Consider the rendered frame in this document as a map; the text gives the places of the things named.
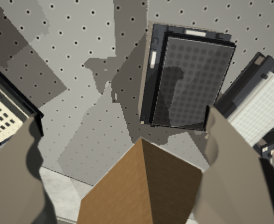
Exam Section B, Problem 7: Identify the dark grey well plate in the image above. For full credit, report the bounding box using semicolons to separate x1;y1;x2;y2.
149;32;236;131

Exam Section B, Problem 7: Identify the grey perforated base plate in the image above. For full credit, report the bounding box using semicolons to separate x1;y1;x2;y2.
0;0;274;187

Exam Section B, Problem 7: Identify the black rectangular plate holder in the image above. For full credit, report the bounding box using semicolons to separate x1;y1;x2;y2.
214;52;274;119

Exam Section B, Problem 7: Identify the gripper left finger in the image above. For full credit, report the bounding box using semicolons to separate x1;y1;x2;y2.
0;113;57;224

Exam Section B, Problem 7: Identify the dark grey rectangular plate holder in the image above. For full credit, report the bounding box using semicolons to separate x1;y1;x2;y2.
253;128;274;161

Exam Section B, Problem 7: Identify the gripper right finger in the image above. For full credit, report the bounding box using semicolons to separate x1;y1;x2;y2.
193;105;274;224

